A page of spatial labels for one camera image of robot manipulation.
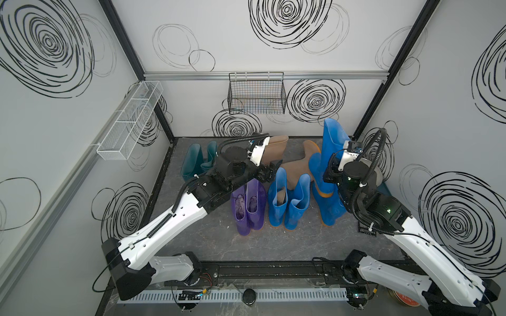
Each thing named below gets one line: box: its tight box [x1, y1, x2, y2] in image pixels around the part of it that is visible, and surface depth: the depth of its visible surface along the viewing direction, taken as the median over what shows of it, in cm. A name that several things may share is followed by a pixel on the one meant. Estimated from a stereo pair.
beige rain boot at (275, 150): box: [261, 134, 289, 165], surface depth 87 cm
